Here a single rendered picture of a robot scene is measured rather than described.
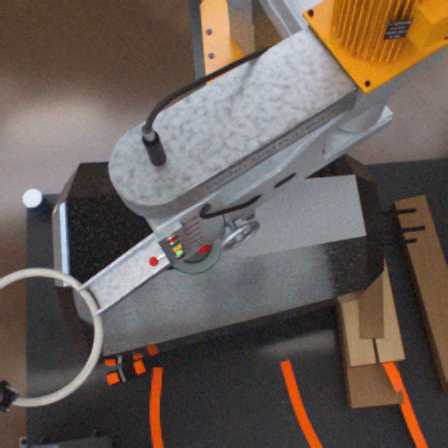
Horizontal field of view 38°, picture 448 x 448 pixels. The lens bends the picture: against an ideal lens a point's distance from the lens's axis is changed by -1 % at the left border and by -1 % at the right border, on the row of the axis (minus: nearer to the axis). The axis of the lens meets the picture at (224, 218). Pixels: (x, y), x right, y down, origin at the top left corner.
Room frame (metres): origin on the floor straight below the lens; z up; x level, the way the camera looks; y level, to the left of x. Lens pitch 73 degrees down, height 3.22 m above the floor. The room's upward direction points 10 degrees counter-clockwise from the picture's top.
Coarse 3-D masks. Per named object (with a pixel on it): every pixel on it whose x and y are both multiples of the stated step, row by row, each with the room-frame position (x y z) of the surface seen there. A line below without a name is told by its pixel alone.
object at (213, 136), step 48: (288, 48) 0.87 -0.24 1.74; (192, 96) 0.79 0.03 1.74; (240, 96) 0.76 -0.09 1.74; (288, 96) 0.74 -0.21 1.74; (336, 96) 0.72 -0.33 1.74; (192, 144) 0.65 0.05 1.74; (240, 144) 0.63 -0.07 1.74; (288, 144) 0.65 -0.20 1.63; (144, 192) 0.55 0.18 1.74; (192, 192) 0.54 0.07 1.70
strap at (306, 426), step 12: (288, 360) 0.21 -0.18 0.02; (156, 372) 0.26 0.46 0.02; (288, 372) 0.16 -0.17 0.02; (396, 372) 0.06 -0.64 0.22; (156, 384) 0.21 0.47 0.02; (288, 384) 0.10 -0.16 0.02; (396, 384) 0.01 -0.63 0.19; (156, 396) 0.15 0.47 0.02; (156, 408) 0.10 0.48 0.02; (300, 408) -0.02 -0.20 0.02; (408, 408) -0.11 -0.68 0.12; (156, 420) 0.04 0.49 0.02; (300, 420) -0.07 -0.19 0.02; (408, 420) -0.16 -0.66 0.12; (156, 432) -0.01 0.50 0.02; (312, 432) -0.14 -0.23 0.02; (420, 432) -0.22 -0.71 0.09; (156, 444) -0.07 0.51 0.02; (312, 444) -0.19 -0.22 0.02; (420, 444) -0.28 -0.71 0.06
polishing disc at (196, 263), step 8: (216, 240) 0.63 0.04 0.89; (216, 248) 0.60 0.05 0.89; (192, 256) 0.59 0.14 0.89; (200, 256) 0.58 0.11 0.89; (208, 256) 0.58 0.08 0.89; (216, 256) 0.57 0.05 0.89; (184, 264) 0.56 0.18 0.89; (192, 264) 0.56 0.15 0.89; (200, 264) 0.55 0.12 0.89; (208, 264) 0.55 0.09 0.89; (192, 272) 0.53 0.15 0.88
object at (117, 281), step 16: (144, 240) 0.63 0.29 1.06; (128, 256) 0.59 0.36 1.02; (144, 256) 0.59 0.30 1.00; (112, 272) 0.56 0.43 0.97; (128, 272) 0.55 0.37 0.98; (144, 272) 0.53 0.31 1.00; (160, 272) 0.52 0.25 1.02; (80, 288) 0.52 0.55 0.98; (96, 288) 0.52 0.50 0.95; (112, 288) 0.50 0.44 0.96; (128, 288) 0.49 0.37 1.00; (112, 304) 0.44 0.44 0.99
